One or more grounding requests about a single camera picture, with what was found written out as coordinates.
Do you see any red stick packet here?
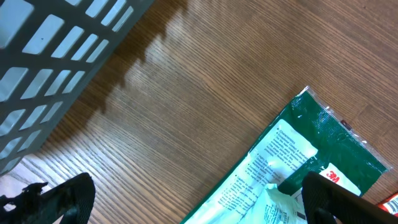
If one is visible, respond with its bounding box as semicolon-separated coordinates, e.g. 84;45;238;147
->
377;192;398;217

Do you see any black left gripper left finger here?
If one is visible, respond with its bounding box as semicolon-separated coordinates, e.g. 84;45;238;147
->
1;172;96;224

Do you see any green 3M sponge package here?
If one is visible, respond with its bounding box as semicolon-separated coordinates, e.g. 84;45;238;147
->
183;87;391;223

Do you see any grey plastic mesh basket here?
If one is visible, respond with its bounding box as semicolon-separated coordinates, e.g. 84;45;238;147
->
1;0;151;174

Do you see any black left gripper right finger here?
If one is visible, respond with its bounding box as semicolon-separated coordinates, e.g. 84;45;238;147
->
302;171;397;224

